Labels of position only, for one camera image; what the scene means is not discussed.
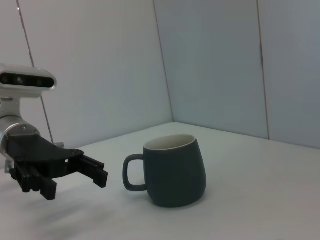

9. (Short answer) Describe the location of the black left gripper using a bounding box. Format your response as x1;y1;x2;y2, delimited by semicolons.
4;134;109;201

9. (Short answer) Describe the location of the grey ceramic cup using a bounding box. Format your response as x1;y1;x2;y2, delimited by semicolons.
122;133;208;209

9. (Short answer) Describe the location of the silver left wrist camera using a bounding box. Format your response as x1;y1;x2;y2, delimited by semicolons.
0;63;57;99

